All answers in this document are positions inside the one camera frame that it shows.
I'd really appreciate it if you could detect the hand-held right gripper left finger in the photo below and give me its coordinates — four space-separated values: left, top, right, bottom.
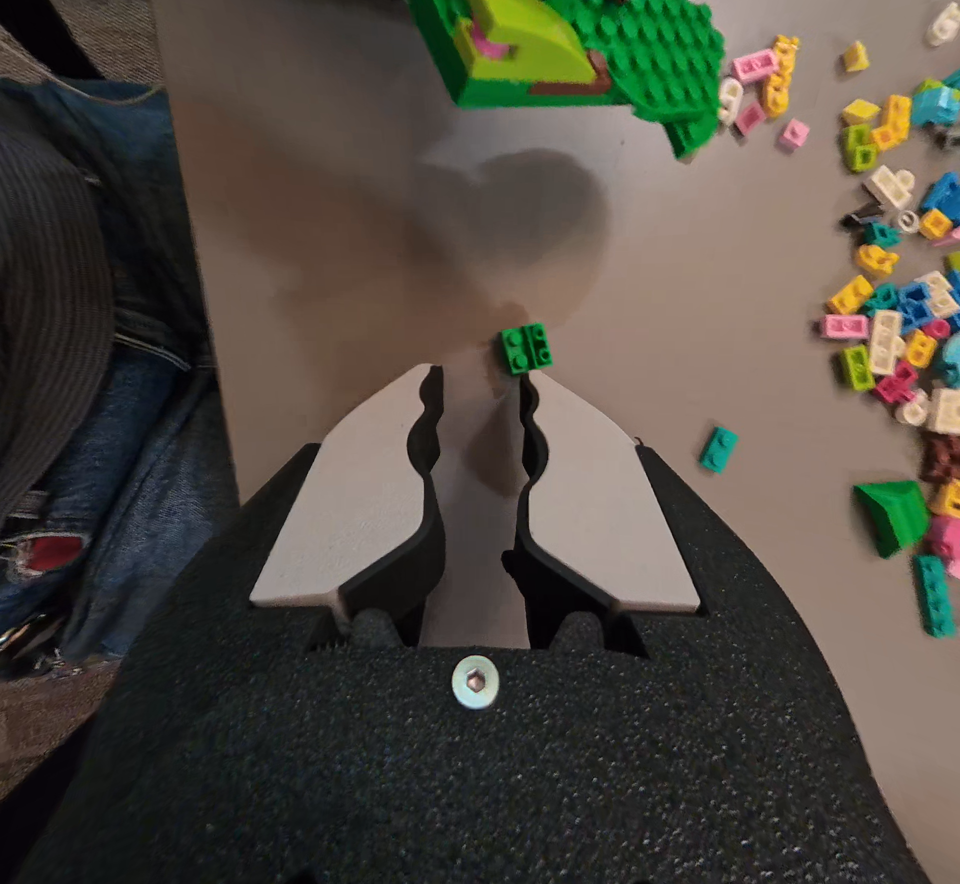
247 363 449 651

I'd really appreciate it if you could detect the green lego brick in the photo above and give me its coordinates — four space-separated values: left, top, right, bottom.
500 323 554 377

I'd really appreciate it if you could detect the person's dark striped sweater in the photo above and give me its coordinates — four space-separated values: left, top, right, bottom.
0 97 117 525

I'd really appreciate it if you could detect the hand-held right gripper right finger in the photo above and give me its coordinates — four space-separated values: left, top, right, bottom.
500 369 702 659

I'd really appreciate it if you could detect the green lego build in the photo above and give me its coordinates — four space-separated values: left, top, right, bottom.
373 0 729 164

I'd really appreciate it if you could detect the pile of colourful lego pieces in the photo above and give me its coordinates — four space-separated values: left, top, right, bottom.
817 70 960 518

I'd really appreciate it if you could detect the green lego slope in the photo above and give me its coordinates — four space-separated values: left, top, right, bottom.
852 479 931 559

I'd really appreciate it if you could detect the person's jeans leg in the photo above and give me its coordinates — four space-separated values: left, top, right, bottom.
0 78 241 675

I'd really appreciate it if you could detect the long teal lego plate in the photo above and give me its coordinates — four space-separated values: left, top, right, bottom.
912 554 957 638

